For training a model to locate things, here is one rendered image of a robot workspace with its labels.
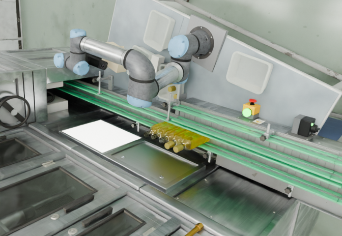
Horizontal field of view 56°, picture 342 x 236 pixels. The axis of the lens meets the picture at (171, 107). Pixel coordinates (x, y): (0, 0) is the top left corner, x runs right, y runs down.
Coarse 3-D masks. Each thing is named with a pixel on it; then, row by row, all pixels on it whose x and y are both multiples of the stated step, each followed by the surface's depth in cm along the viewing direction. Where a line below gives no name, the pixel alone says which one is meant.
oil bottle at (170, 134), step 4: (176, 128) 182; (180, 128) 182; (168, 132) 176; (172, 132) 176; (176, 132) 176; (180, 132) 178; (164, 136) 176; (168, 136) 174; (172, 136) 173; (168, 140) 174; (172, 140) 174
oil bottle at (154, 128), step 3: (159, 123) 188; (162, 123) 188; (165, 123) 189; (168, 123) 189; (153, 126) 183; (156, 126) 183; (159, 126) 183; (162, 126) 184; (150, 129) 182; (153, 129) 180; (156, 129) 180; (153, 132) 180; (156, 132) 180
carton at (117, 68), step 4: (112, 44) 189; (116, 44) 190; (104, 60) 190; (108, 64) 188; (112, 64) 186; (116, 64) 184; (112, 68) 186; (116, 68) 184; (120, 68) 186; (116, 72) 185
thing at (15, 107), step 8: (16, 96) 196; (0, 104) 190; (8, 104) 194; (16, 104) 202; (0, 112) 195; (8, 112) 199; (16, 112) 199; (0, 120) 192; (8, 120) 200; (16, 120) 205; (24, 120) 205; (8, 128) 198
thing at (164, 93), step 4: (164, 64) 199; (160, 68) 201; (172, 84) 207; (176, 84) 204; (164, 88) 209; (176, 88) 205; (160, 92) 207; (164, 92) 210; (168, 92) 210; (172, 92) 208; (176, 92) 206; (160, 96) 206; (164, 96) 206; (168, 96) 206; (172, 96) 207; (168, 100) 202; (172, 100) 200
